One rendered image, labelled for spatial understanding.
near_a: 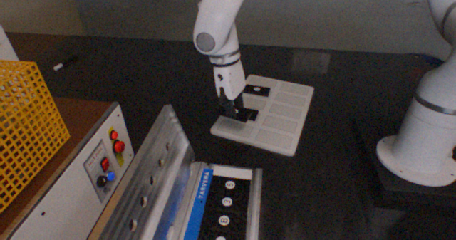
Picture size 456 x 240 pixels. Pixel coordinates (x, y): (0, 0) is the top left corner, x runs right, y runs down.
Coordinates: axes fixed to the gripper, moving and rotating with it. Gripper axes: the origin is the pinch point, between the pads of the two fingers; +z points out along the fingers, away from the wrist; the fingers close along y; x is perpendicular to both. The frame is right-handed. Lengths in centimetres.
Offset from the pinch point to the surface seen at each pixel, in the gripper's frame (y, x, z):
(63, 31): 93, 222, -3
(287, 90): 29.9, -7.4, 9.7
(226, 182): -22.6, -7.0, 7.4
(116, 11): 134, 190, -8
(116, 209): -47.2, -3.2, -10.9
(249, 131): 0.4, -3.3, 8.9
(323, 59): 66, -15, 12
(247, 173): -17.5, -10.3, 8.2
